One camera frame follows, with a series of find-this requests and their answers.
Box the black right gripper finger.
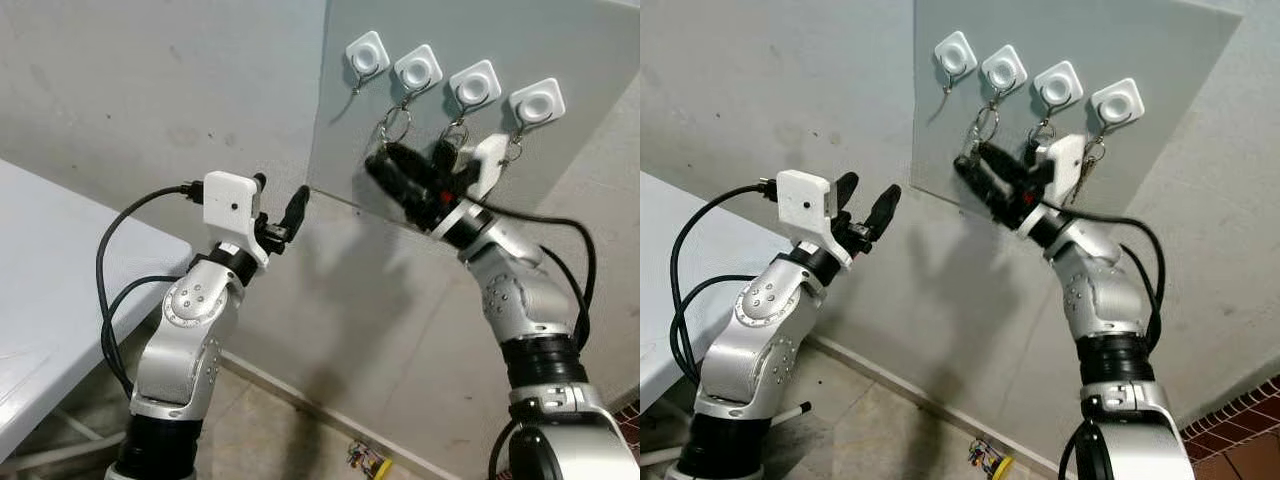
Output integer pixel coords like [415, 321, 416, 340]
[365, 152, 442, 227]
[384, 142, 453, 194]
[975, 142, 1041, 192]
[953, 154, 1031, 227]

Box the colourful bead maze toy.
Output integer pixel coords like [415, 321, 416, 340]
[965, 438, 1016, 480]
[347, 440, 393, 480]

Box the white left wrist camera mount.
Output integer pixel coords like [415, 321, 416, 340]
[776, 170, 846, 263]
[203, 171, 271, 268]

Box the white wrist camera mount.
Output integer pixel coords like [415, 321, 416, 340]
[776, 170, 846, 263]
[203, 171, 271, 268]
[462, 133, 511, 203]
[1035, 133, 1088, 201]

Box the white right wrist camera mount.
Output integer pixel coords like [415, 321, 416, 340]
[462, 133, 511, 203]
[1035, 133, 1088, 201]

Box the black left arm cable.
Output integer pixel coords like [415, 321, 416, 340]
[95, 182, 206, 401]
[668, 180, 781, 386]

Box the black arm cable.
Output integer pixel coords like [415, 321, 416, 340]
[95, 182, 206, 401]
[668, 180, 781, 386]
[478, 203, 599, 351]
[1060, 205, 1169, 351]

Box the white square wall hook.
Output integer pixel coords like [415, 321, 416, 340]
[345, 30, 392, 97]
[508, 77, 567, 129]
[933, 30, 979, 96]
[448, 60, 503, 111]
[1032, 60, 1086, 109]
[981, 43, 1029, 93]
[393, 43, 444, 96]
[1090, 77, 1146, 128]

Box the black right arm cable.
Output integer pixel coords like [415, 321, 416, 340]
[478, 203, 599, 351]
[1060, 205, 1169, 351]

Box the grey wall board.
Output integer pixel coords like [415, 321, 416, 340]
[912, 0, 1246, 216]
[305, 0, 641, 216]

